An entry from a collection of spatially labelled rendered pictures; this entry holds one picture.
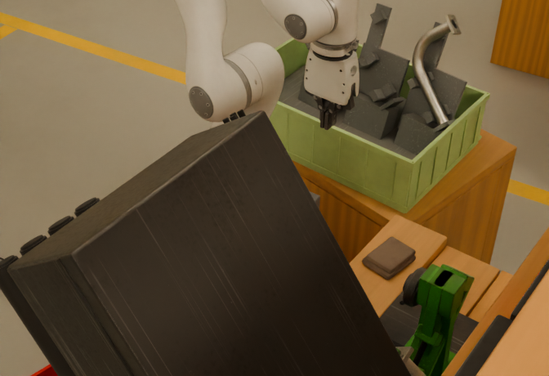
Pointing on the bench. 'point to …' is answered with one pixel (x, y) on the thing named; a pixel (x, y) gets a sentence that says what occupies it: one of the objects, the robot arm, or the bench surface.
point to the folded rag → (390, 257)
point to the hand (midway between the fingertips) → (328, 117)
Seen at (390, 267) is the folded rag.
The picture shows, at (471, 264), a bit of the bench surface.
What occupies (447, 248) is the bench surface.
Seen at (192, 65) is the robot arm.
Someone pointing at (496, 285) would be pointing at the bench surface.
